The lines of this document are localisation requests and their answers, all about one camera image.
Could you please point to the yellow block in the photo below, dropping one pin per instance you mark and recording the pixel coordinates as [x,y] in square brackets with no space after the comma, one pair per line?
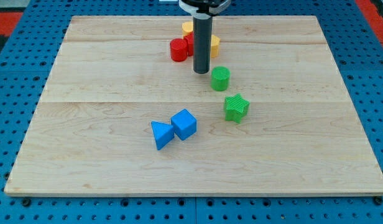
[215,42]
[187,28]

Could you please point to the blue triangle block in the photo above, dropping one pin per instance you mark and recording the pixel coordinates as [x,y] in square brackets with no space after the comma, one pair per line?
[163,133]

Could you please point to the green cylinder block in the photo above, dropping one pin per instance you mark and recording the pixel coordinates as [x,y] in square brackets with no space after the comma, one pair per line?
[220,78]

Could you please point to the red cylinder block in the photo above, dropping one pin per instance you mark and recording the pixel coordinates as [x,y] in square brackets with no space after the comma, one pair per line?
[178,50]

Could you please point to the yellow block rear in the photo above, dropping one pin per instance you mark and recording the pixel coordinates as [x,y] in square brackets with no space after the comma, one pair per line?
[187,28]

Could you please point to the red star block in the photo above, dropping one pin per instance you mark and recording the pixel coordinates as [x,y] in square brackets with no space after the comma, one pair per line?
[190,43]

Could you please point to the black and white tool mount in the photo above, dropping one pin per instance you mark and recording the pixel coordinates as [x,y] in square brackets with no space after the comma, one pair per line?
[204,8]

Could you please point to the blue cube block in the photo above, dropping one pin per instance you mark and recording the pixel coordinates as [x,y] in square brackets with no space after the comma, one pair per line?
[184,123]

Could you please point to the green star block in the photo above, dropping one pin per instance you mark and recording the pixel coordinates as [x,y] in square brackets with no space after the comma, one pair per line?
[235,108]

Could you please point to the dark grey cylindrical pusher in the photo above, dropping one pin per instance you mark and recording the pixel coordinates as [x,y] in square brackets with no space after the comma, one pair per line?
[202,30]

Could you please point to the yellow block right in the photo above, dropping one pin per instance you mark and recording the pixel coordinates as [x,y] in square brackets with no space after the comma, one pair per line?
[215,42]

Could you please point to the wooden board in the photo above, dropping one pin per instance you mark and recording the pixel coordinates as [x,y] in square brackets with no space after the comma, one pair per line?
[91,134]

